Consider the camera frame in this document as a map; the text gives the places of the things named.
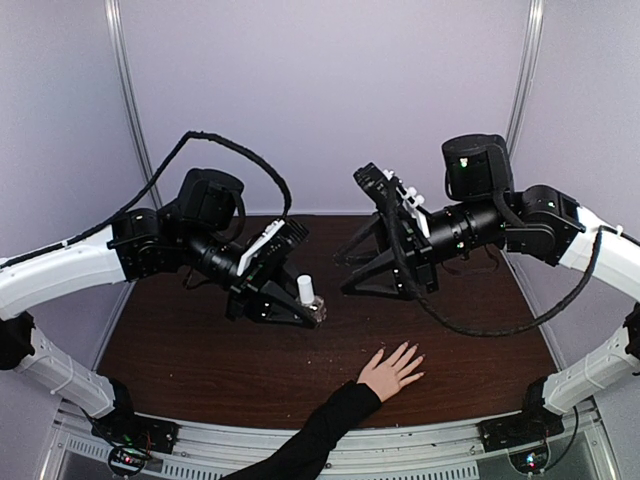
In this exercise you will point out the glitter nail polish bottle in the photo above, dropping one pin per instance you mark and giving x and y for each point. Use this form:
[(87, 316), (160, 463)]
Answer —
[(309, 300)]

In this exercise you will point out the left round circuit board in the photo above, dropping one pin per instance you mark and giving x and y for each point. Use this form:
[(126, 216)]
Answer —
[(127, 461)]

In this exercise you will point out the round circuit board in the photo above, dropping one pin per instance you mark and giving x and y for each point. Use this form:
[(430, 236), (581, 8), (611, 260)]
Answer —
[(530, 461), (127, 461)]

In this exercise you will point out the aluminium front rail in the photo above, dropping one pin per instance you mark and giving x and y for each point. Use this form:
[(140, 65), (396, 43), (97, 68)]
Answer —
[(573, 445)]

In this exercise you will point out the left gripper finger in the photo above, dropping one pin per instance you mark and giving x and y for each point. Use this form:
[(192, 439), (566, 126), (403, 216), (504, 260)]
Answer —
[(286, 276), (278, 307)]

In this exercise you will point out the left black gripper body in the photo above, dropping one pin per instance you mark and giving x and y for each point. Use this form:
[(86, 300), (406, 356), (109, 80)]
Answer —
[(249, 284)]

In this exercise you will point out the right round circuit board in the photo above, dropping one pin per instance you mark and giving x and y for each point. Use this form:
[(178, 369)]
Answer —
[(530, 461)]

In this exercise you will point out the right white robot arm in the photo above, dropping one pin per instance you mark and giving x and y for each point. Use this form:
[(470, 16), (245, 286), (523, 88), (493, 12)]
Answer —
[(397, 252)]

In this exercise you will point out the left aluminium frame post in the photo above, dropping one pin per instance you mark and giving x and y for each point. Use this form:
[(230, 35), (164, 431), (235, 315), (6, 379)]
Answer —
[(119, 47)]

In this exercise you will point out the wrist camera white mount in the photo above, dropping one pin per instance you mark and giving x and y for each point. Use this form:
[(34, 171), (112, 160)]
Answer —
[(256, 246), (375, 182)]

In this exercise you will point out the aluminium frame post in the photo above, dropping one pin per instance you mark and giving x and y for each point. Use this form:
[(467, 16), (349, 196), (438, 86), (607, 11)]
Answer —
[(119, 47), (528, 64)]

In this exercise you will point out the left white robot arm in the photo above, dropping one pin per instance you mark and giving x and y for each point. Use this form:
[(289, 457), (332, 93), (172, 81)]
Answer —
[(136, 244)]

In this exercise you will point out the black sleeved forearm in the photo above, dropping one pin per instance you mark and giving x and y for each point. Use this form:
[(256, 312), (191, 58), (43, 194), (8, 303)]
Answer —
[(305, 454)]

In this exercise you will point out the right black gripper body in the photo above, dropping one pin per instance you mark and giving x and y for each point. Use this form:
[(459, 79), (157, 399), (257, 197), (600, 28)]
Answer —
[(420, 255)]

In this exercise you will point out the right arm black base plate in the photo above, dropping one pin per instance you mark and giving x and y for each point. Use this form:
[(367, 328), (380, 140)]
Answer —
[(518, 430)]

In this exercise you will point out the person's bare hand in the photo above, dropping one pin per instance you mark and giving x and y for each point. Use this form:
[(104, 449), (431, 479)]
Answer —
[(386, 377)]

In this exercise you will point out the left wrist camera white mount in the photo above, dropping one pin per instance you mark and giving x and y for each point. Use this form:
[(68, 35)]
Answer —
[(256, 246)]

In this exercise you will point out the right aluminium frame post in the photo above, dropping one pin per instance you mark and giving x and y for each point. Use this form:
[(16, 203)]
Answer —
[(528, 64)]

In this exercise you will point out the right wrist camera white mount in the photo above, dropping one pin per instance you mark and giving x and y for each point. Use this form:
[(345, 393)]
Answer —
[(375, 182)]

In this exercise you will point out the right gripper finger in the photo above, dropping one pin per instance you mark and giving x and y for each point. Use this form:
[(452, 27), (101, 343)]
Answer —
[(346, 255), (374, 275)]

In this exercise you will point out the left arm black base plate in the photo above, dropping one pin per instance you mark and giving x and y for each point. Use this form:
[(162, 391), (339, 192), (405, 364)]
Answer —
[(148, 435)]

